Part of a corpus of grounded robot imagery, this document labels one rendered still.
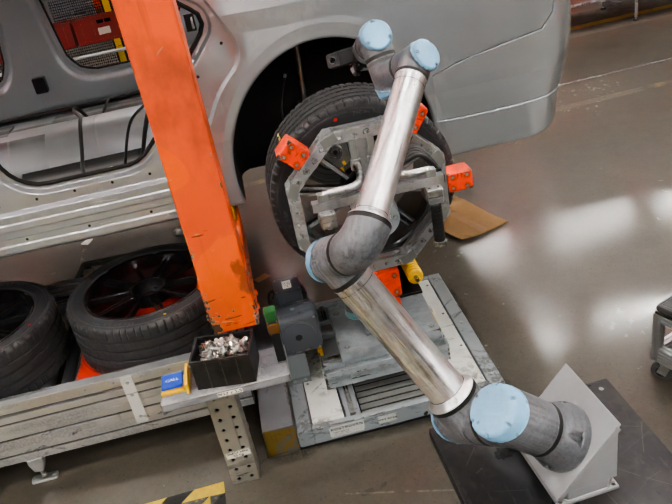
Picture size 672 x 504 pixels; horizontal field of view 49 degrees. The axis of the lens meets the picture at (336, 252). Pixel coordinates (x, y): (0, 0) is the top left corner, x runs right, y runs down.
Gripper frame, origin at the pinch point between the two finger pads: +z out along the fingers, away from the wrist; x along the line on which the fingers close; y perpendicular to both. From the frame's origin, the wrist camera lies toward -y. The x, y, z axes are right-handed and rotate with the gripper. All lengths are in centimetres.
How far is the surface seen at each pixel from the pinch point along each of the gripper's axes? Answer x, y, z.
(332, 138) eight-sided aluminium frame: -23.0, -10.9, -6.5
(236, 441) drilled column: -118, -58, 17
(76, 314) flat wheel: -67, -113, 56
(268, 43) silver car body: 18.1, -24.1, 23.3
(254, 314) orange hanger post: -76, -44, 15
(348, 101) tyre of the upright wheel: -11.1, -3.0, -1.6
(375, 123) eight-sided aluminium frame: -20.4, 3.5, -7.5
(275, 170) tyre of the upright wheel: -28.9, -29.8, 7.5
